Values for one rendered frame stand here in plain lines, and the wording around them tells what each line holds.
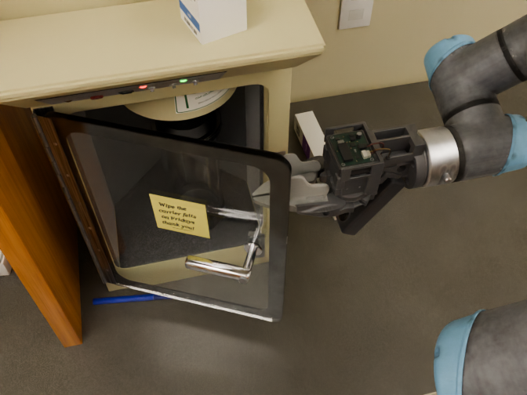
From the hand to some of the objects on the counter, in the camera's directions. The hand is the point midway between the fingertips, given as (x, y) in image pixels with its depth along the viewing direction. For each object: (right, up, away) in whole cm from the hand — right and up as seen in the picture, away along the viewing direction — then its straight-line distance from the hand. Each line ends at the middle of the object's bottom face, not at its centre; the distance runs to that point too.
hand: (263, 197), depth 75 cm
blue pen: (-23, -18, +29) cm, 41 cm away
